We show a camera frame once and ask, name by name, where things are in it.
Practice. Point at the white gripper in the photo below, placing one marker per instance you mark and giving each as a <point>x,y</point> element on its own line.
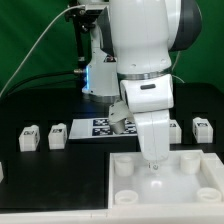
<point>149,102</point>

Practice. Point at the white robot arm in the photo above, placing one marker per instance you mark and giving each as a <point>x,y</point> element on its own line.
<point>130,65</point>

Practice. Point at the white sheet with tags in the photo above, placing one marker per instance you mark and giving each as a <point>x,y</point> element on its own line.
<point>97,128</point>

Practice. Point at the white square table top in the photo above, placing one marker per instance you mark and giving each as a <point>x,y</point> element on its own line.
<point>186,177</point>

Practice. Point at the white block at left edge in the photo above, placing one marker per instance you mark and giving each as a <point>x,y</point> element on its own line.
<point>1,173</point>

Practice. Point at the black camera stand pole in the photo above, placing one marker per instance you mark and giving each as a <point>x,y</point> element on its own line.
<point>80,53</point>

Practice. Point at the grey camera on stand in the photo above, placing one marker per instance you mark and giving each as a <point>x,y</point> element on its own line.
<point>88,9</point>

